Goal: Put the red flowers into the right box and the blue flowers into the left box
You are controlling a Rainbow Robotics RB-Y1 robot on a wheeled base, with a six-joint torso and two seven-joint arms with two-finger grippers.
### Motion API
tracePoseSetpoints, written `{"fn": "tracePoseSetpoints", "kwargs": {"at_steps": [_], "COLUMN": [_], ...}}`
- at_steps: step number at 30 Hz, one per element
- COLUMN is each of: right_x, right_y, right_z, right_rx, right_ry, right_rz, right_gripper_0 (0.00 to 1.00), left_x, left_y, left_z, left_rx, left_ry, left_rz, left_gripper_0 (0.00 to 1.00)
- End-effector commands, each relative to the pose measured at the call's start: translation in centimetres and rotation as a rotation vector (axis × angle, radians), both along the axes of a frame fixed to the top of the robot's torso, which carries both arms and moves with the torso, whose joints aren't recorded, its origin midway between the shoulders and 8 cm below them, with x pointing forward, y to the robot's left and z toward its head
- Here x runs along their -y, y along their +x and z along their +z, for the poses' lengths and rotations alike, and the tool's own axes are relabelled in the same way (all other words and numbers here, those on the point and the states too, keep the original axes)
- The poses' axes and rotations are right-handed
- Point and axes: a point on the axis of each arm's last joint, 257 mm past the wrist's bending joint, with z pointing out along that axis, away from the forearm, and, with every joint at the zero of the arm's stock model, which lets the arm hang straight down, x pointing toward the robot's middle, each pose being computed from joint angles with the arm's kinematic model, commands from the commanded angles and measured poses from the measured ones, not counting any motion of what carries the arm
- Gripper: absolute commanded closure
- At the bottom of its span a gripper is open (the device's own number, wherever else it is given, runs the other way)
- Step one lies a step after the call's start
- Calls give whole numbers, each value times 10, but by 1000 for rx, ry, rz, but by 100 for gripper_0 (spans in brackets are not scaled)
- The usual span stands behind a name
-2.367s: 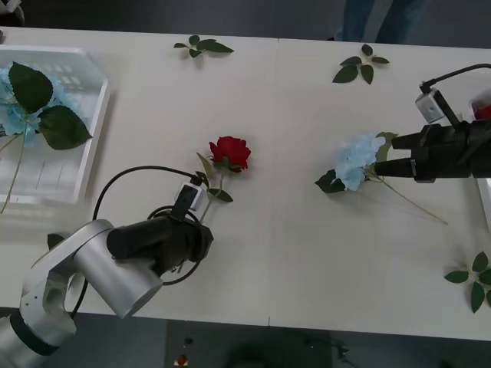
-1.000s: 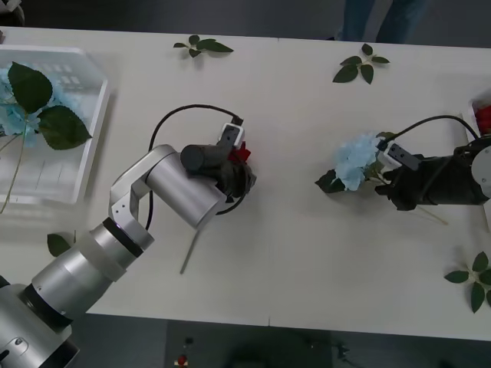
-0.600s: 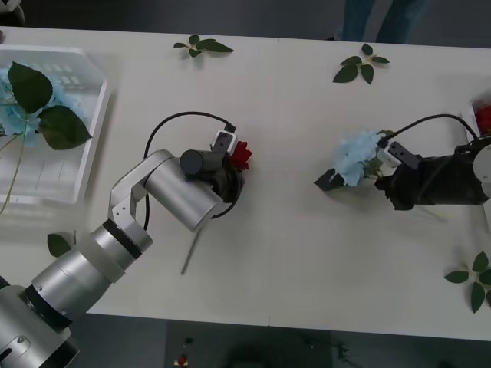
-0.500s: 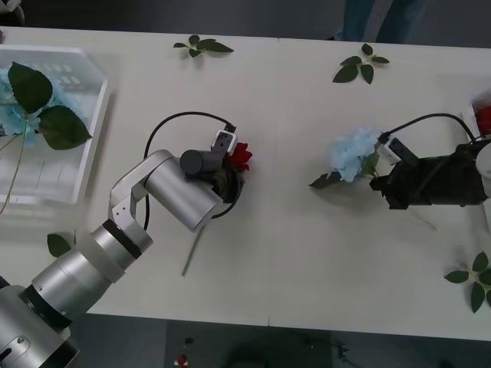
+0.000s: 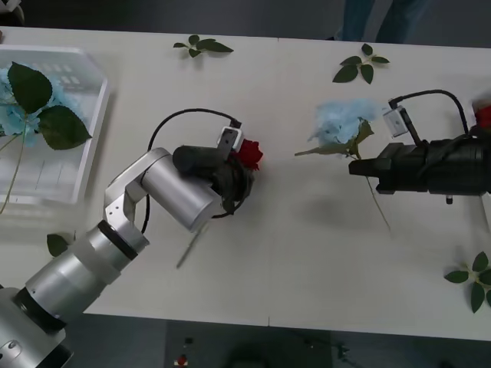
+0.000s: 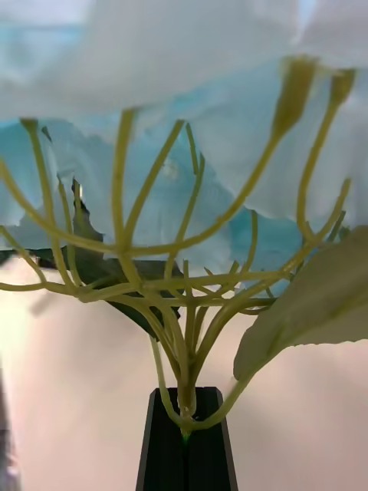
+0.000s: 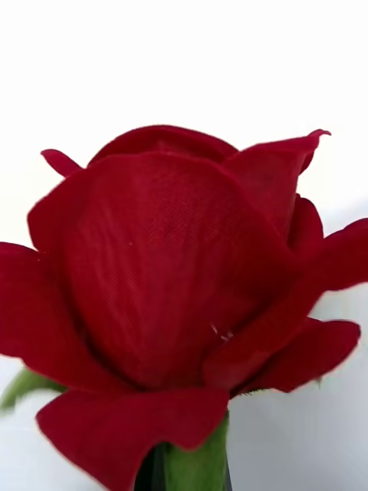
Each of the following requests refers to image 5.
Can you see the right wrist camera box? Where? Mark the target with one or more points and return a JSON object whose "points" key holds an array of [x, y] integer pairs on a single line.
{"points": [[397, 122]]}

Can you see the red rose with green stem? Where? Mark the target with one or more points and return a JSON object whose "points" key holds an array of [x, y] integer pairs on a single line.
{"points": [[249, 151], [484, 117]]}

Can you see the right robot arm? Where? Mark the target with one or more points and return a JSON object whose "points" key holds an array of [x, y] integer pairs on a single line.
{"points": [[460, 168]]}

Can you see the person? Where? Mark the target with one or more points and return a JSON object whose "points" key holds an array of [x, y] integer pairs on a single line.
{"points": [[383, 19]]}

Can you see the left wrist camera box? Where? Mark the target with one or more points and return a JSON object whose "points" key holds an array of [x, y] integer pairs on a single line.
{"points": [[229, 140]]}

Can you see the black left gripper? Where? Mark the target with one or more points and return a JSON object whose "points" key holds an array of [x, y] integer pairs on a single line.
{"points": [[234, 188]]}

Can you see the single green leaf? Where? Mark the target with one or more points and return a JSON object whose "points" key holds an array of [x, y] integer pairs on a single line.
{"points": [[57, 244]]}

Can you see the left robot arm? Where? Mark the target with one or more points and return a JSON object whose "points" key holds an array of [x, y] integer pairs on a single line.
{"points": [[180, 191]]}

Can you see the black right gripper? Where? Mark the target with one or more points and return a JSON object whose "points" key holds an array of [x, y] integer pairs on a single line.
{"points": [[403, 168]]}

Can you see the pale blue flower green stem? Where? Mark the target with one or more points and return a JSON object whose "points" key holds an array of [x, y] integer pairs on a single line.
{"points": [[28, 86], [341, 119]]}

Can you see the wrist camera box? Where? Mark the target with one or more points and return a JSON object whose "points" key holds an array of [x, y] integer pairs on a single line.
{"points": [[229, 140], [397, 122]]}

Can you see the green leaf twig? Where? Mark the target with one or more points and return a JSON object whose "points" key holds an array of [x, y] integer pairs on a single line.
{"points": [[347, 73], [457, 276], [207, 46]]}

